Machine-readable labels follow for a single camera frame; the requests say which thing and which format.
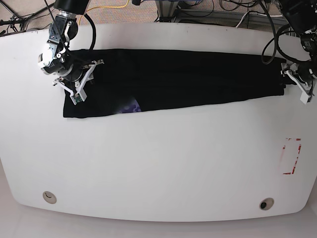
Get black printed T-shirt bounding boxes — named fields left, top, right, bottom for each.
left=63, top=49, right=288, bottom=119

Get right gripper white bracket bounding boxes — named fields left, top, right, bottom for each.
left=53, top=59, right=104, bottom=102

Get red tape rectangle marking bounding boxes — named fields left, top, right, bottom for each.
left=280, top=138, right=301, bottom=175

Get black tripod legs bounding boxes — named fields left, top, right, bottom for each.
left=0, top=0, right=49, bottom=37

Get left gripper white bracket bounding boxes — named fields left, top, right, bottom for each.
left=281, top=62, right=315, bottom=104

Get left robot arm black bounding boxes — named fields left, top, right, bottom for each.
left=275, top=0, right=317, bottom=104

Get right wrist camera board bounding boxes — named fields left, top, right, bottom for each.
left=71, top=94, right=82, bottom=105

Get right table cable grommet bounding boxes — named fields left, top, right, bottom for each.
left=259, top=198, right=274, bottom=211

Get table cable grommet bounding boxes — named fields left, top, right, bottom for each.
left=43, top=191, right=57, bottom=204
left=259, top=198, right=274, bottom=211

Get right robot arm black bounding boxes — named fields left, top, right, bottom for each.
left=38, top=0, right=104, bottom=105

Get yellow cable on floor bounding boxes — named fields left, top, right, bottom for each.
left=86, top=0, right=129, bottom=13

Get white cable on floor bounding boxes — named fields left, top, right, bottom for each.
left=236, top=11, right=248, bottom=27

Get aluminium frame post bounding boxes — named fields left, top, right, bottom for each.
left=155, top=0, right=179, bottom=22

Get left table cable grommet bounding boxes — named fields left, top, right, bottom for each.
left=43, top=191, right=57, bottom=204

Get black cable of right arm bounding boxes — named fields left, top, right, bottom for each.
left=43, top=0, right=97, bottom=65

